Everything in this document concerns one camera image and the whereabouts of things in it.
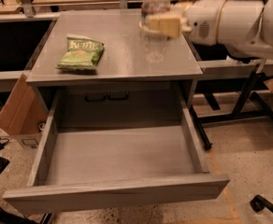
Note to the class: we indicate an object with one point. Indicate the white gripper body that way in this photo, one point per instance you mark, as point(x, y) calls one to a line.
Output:
point(202, 21)

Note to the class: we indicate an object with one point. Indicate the grey cabinet with top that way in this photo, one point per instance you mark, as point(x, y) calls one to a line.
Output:
point(137, 82)

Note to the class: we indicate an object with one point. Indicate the brown cardboard box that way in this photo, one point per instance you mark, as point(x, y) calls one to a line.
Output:
point(22, 117)

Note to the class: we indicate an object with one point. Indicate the open grey top drawer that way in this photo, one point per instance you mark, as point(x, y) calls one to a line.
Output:
point(137, 148)

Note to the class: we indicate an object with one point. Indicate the green Kettle chips bag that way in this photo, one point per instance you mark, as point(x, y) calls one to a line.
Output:
point(83, 53)

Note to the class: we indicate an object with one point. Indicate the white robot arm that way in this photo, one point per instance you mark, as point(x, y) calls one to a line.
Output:
point(244, 27)

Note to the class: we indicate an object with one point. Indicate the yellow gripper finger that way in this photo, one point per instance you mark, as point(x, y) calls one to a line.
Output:
point(164, 24)

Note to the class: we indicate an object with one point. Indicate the black caster wheel base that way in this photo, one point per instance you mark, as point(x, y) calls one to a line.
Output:
point(259, 203)

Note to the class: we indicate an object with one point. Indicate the clear plastic water bottle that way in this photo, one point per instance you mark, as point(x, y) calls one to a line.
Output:
point(152, 40)

